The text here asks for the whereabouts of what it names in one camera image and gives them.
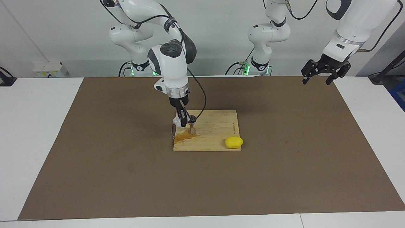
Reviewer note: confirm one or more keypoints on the black clamp base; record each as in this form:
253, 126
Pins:
6, 80

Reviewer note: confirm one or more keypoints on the bamboo cutting board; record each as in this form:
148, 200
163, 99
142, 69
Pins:
218, 126

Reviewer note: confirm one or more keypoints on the steel double jigger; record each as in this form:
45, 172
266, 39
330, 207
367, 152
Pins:
192, 130

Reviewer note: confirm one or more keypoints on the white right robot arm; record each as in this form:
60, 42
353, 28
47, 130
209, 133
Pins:
171, 68

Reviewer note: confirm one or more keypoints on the small clear glass cup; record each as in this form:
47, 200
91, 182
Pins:
174, 121

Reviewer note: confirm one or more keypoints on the blue crate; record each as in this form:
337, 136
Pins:
399, 91

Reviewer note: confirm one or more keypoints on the black stand pole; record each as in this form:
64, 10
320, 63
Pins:
376, 78

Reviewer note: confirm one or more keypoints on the brown table mat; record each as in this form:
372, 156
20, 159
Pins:
202, 183

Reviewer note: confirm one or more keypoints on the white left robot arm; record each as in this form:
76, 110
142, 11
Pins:
269, 33

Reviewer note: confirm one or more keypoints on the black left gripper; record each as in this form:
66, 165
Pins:
330, 63

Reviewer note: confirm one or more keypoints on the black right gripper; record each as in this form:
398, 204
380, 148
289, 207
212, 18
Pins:
179, 103

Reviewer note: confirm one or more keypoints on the yellow lemon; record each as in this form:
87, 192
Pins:
234, 142

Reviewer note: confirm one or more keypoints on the white wall socket box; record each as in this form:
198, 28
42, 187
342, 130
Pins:
47, 68

